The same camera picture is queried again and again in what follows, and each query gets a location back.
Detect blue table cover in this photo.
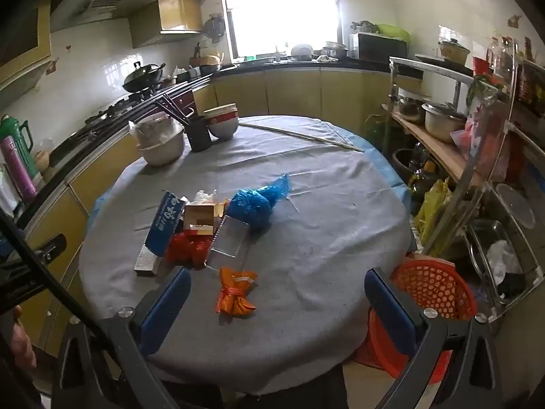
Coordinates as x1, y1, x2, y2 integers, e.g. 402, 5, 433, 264
85, 123, 420, 265

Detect black plastic bag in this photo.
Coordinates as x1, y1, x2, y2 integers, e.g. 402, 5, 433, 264
496, 270, 526, 301

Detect black cable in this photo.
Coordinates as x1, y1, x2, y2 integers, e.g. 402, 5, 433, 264
0, 209, 128, 350

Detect steel kitchen rack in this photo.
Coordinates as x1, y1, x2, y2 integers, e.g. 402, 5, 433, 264
447, 45, 545, 324

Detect green thermos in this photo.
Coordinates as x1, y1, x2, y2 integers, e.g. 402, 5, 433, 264
0, 115, 34, 180

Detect small dark pot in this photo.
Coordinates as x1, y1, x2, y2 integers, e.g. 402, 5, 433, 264
398, 96, 426, 122

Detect white tissue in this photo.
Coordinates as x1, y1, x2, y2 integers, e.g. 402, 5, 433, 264
191, 190, 222, 205

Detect black induction cooker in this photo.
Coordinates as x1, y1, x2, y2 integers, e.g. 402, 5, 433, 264
415, 53, 473, 71

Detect window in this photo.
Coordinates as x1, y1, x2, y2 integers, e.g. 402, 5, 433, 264
220, 0, 341, 58

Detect green leafy vegetables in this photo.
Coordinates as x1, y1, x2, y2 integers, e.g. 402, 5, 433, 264
466, 74, 499, 107

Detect cooking oil bottle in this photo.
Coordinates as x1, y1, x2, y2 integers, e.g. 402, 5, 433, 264
409, 160, 439, 216

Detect clear plastic packaging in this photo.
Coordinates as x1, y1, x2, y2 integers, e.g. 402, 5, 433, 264
204, 216, 250, 270

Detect dark sauce bottle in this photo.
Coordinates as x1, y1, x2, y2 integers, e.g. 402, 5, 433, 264
521, 36, 539, 103

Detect steel tray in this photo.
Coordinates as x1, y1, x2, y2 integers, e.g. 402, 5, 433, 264
466, 219, 537, 303

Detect small wall fan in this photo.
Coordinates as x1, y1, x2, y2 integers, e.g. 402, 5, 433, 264
203, 15, 226, 44

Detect white metal shelf stand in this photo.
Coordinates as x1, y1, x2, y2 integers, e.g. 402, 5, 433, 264
385, 55, 503, 188

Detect enamel pot with lid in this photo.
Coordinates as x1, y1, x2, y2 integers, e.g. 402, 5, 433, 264
438, 38, 471, 62

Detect black chopstick holder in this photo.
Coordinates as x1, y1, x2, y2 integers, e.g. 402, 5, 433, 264
184, 115, 212, 152

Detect black wok with lid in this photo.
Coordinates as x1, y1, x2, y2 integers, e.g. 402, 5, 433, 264
123, 62, 167, 93

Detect long pale wooden rod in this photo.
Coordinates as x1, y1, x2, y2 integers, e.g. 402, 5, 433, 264
238, 121, 364, 153

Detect red plastic bag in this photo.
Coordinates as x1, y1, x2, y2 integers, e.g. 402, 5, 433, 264
165, 232, 214, 270

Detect steel pot with lid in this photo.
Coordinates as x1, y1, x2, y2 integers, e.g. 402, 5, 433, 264
421, 101, 468, 143

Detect red plastic basket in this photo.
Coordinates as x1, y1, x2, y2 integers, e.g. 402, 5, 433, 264
353, 260, 478, 384

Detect grey tablecloth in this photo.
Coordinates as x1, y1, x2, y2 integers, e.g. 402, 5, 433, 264
79, 115, 411, 397

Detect blue plastic bag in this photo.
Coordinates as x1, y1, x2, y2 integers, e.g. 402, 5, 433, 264
225, 173, 291, 233

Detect orange peel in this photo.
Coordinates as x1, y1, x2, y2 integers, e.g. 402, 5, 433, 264
215, 267, 258, 317

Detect grey box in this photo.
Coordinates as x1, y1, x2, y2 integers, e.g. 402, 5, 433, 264
134, 245, 162, 277

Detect clear plastic container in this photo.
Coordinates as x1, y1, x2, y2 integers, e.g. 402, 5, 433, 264
494, 183, 536, 228

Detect wooden shelf board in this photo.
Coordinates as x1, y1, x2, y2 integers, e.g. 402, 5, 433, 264
381, 104, 486, 188

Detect yellow plastic bag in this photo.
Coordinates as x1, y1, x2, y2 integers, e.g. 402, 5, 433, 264
415, 178, 454, 256

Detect person's left hand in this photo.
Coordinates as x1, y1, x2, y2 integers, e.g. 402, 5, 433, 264
9, 304, 38, 369

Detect range hood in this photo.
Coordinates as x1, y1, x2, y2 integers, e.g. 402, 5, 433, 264
50, 0, 177, 32

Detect green plastic basin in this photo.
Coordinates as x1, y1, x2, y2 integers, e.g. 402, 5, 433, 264
375, 23, 411, 40

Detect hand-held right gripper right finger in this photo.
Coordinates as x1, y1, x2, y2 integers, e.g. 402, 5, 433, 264
364, 268, 505, 409

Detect microwave oven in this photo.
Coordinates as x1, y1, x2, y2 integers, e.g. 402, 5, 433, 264
349, 32, 408, 61

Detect white bowl with plastic bag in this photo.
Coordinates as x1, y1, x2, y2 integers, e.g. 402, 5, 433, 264
129, 111, 184, 146

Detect black gas stove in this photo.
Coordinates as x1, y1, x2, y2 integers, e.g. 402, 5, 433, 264
49, 89, 171, 167

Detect pink thermos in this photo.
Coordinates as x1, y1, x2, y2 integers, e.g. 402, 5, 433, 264
0, 136, 39, 203

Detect white plastic bag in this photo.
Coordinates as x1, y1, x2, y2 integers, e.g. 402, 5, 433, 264
485, 240, 522, 275

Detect steel stock pot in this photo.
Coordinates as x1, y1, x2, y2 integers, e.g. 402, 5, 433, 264
321, 42, 349, 60

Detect dark ceramic jar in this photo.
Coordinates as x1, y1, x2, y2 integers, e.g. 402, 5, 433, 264
392, 149, 420, 180

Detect yellow open wall cabinet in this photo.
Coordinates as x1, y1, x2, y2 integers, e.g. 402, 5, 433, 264
130, 0, 207, 49

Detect blue cardboard box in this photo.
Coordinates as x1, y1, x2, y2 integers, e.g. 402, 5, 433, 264
144, 190, 188, 258

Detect white towel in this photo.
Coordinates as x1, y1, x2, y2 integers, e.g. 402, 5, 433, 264
0, 170, 22, 218

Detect small brown cardboard box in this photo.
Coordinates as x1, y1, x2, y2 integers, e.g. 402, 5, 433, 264
183, 202, 224, 237

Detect black kitchen countertop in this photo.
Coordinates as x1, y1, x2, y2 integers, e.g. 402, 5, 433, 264
0, 60, 424, 239

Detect clear plastic bottle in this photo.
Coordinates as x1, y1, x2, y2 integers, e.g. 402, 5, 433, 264
496, 36, 518, 73

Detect white cooker pot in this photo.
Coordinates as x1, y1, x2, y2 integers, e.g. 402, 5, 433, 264
136, 132, 186, 167

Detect yellow base cabinets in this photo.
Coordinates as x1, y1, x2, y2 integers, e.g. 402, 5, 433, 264
17, 68, 422, 350

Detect pink plastic bag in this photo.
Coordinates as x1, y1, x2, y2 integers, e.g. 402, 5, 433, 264
450, 111, 490, 167

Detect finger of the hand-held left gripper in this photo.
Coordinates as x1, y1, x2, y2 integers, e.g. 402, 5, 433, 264
30, 234, 67, 263

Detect yellow glass door cabinet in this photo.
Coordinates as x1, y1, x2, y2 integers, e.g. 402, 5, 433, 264
0, 0, 54, 107

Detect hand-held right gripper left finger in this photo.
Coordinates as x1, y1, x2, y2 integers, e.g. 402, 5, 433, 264
53, 266, 192, 409

